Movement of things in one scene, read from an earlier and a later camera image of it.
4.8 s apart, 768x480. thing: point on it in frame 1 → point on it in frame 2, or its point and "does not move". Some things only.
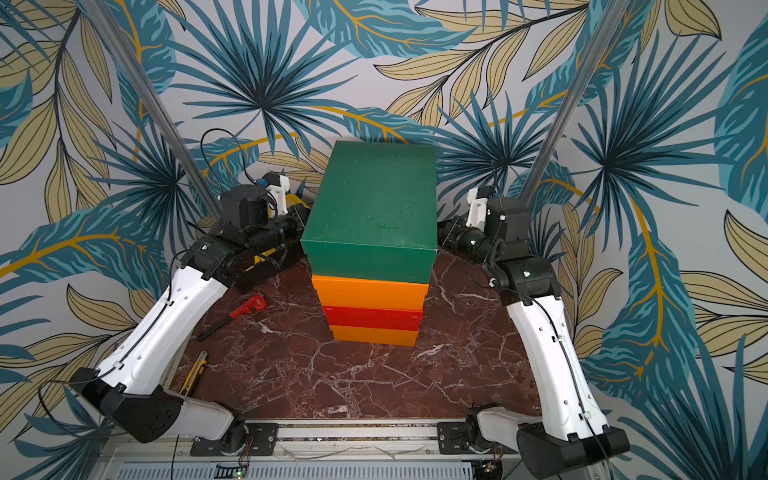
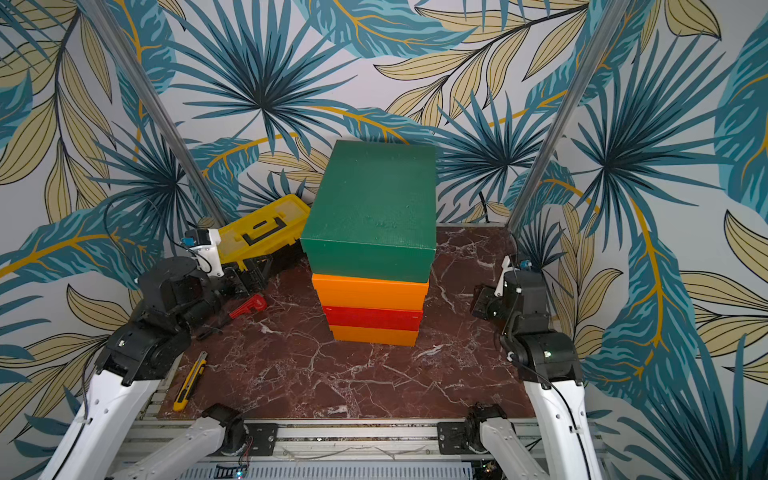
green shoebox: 374,215 does not move
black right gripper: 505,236 → 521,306
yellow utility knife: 194,375 does not move
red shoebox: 374,318 does not move
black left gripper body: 267,237 → 229,286
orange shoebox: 369,293 does not move
